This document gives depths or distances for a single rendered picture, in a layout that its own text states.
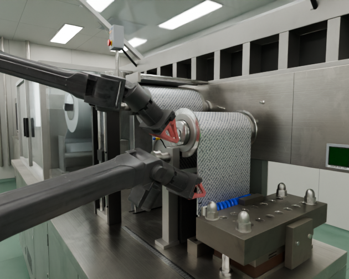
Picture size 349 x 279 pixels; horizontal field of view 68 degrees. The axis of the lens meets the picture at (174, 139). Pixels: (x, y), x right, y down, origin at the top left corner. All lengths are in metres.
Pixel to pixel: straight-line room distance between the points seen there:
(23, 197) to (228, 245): 0.44
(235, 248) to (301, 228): 0.21
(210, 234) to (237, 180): 0.25
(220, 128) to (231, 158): 0.11
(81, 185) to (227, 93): 0.77
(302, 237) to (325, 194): 2.73
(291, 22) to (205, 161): 0.53
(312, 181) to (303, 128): 2.66
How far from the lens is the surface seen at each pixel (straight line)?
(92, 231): 0.99
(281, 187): 0.95
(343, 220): 3.52
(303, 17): 0.97
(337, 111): 0.87
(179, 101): 0.99
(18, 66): 0.74
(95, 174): 0.49
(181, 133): 0.74
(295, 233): 0.76
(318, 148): 0.89
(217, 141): 0.78
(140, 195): 0.63
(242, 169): 0.89
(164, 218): 0.84
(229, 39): 1.13
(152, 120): 0.66
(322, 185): 3.51
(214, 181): 0.79
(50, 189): 0.45
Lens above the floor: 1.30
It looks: 5 degrees down
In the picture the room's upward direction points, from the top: straight up
